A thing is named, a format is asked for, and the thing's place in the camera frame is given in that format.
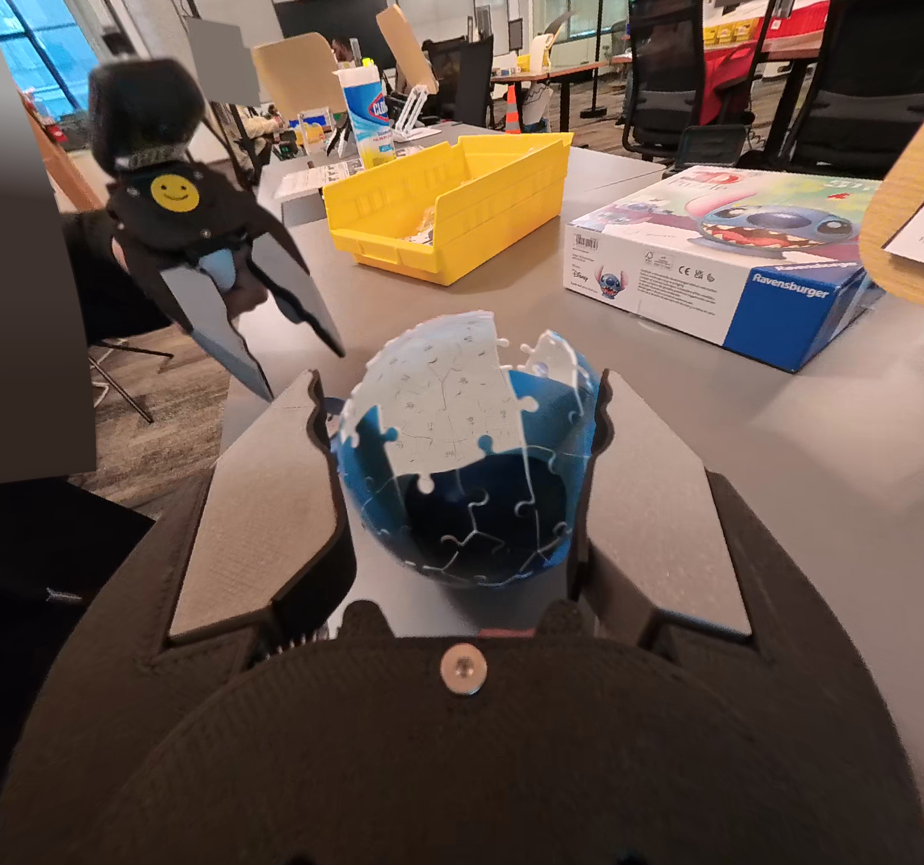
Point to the white folding stand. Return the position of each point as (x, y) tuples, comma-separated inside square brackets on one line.
[(411, 114)]

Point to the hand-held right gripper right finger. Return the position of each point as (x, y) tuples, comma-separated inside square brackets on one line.
[(657, 518)]

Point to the black monitor screen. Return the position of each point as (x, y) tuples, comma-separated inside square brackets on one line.
[(325, 13)]

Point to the small acrylic sign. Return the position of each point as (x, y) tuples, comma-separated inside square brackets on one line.
[(314, 132)]

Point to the orange traffic cone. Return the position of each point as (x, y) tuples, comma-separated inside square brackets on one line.
[(512, 118)]

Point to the printed paper sheet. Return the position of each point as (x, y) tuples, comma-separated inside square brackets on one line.
[(310, 179)]

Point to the wooden sign holder with paper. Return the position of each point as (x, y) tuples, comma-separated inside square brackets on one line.
[(888, 208)]

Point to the black stool legs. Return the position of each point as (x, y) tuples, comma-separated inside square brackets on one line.
[(133, 351)]

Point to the yellow plastic bin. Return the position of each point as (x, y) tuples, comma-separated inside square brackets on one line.
[(447, 186)]

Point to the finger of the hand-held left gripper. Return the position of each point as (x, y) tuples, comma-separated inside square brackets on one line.
[(289, 273), (209, 316)]

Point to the blue puzzle ball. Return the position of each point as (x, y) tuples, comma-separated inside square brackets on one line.
[(447, 388)]

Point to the wooden desk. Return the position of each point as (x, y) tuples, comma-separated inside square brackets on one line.
[(548, 69)]

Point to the black office chair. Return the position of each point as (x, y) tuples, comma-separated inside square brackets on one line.
[(664, 63), (866, 49), (473, 85)]

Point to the printed puzzle box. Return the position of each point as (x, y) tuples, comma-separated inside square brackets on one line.
[(686, 280)]

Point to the stack of yellow bins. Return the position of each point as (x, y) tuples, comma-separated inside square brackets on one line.
[(729, 31)]

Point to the person's left hand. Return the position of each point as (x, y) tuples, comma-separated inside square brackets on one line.
[(245, 300)]

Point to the brown cardboard sheet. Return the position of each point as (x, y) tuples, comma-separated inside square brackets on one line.
[(296, 78), (404, 42)]

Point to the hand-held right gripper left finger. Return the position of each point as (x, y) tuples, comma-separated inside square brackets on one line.
[(267, 518)]

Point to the wipes canister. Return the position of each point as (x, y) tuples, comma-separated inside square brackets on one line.
[(364, 114)]

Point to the red cloth covered table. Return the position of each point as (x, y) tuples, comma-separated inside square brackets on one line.
[(729, 78)]

